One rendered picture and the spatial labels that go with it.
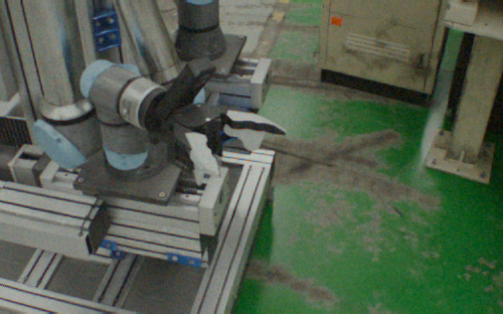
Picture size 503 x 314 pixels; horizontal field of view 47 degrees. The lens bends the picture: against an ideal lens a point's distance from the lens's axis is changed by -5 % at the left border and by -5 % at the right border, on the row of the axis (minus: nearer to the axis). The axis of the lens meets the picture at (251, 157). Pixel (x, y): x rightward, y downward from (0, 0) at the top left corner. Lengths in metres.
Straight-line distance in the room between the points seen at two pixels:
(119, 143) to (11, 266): 0.96
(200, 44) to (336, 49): 1.22
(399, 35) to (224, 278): 1.41
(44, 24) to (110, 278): 0.95
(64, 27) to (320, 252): 1.34
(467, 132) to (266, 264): 0.97
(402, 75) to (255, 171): 0.99
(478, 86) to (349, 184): 0.62
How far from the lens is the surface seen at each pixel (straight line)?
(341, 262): 2.09
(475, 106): 2.39
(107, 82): 0.98
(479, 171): 2.54
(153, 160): 1.30
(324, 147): 2.52
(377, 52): 2.74
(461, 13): 1.80
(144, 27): 1.06
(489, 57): 2.27
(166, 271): 1.79
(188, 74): 0.84
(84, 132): 1.14
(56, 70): 1.08
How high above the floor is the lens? 1.60
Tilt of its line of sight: 41 degrees down
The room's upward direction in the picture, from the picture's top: straight up
